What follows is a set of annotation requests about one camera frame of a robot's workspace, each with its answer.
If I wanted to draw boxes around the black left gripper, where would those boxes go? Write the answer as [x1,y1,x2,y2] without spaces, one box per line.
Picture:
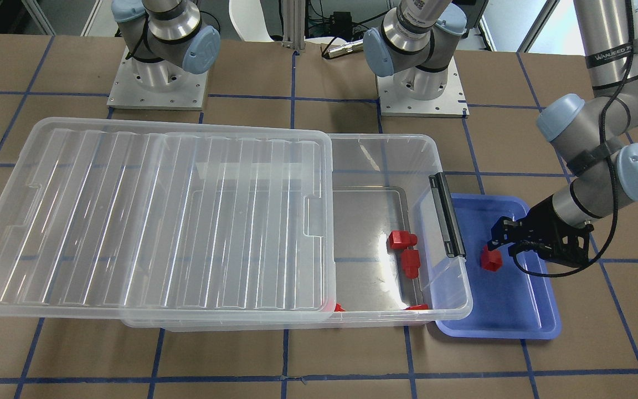
[487,197,594,268]

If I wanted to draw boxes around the clear plastic box lid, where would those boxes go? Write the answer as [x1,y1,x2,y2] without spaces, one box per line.
[0,117,337,328]

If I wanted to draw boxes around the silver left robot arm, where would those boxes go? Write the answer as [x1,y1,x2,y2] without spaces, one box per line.
[361,50,638,274]

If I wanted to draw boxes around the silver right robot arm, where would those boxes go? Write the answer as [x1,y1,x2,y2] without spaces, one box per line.
[0,1,220,163]

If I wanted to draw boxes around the blue plastic tray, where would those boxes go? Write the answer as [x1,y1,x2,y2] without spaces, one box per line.
[436,193,562,339]

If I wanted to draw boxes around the clear plastic storage box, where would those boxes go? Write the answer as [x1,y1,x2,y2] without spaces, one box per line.
[113,125,472,331]

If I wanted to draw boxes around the black box latch handle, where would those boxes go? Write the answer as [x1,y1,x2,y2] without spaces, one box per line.
[429,172,466,258]

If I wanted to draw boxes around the aluminium frame post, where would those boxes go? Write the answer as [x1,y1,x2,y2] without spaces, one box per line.
[280,0,307,54]

